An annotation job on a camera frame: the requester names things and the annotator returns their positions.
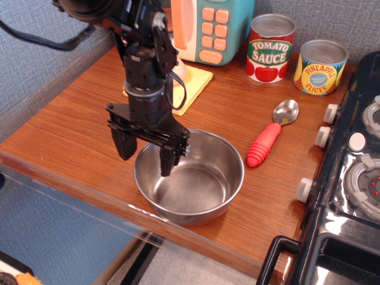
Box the toy microwave teal white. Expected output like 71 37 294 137
161 0 255 66

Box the stainless steel pot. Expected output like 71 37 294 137
134 129 245 226

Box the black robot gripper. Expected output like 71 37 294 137
106 85 190 177

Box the black toy stove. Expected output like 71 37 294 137
257 52 379 284

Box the tomato sauce can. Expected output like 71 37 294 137
246 14 296 84

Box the pineapple slices can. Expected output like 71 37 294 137
293 39 349 96

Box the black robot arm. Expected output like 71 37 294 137
53 1 190 176

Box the spoon with red handle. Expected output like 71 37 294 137
246 99 299 167

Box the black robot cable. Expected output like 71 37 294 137
0 19 97 52

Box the yellow folded cloth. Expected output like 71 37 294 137
122 65 214 116

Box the orange object bottom left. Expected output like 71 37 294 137
15 273 42 285

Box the white egg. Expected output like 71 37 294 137
172 58 187 81

